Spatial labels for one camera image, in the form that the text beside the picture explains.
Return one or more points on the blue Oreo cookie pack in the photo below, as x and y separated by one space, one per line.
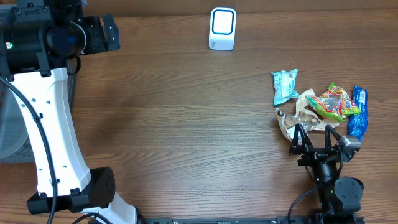
358 124

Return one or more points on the light teal snack packet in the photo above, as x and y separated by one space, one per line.
284 84

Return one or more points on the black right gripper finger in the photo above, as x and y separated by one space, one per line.
329 130
301 143

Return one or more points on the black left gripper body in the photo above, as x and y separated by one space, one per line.
96 41

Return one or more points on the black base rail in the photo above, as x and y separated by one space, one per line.
224 221

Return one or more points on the brown paper bread bag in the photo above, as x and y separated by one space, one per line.
305 115

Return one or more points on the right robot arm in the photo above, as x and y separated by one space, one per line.
339 196

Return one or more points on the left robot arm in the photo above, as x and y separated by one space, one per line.
64 181

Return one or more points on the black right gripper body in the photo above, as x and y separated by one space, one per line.
313 156

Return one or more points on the green snack packet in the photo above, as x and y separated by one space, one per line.
334 104

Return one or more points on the grey plastic mesh basket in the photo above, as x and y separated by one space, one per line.
12 124

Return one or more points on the white barcode scanner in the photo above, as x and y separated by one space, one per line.
222 29

